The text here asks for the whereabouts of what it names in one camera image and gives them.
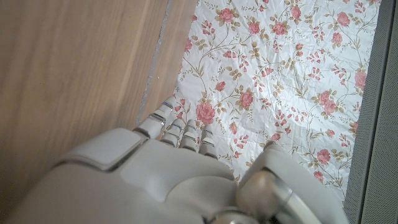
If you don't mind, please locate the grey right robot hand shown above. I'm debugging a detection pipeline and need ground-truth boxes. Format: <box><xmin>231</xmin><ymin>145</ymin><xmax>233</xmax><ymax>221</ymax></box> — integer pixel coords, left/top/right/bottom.
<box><xmin>4</xmin><ymin>95</ymin><xmax>351</xmax><ymax>224</ymax></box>

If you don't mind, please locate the floral backdrop cloth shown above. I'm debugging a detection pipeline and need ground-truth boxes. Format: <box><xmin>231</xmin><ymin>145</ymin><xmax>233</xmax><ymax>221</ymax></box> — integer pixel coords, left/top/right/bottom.
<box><xmin>172</xmin><ymin>0</ymin><xmax>382</xmax><ymax>203</ymax></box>

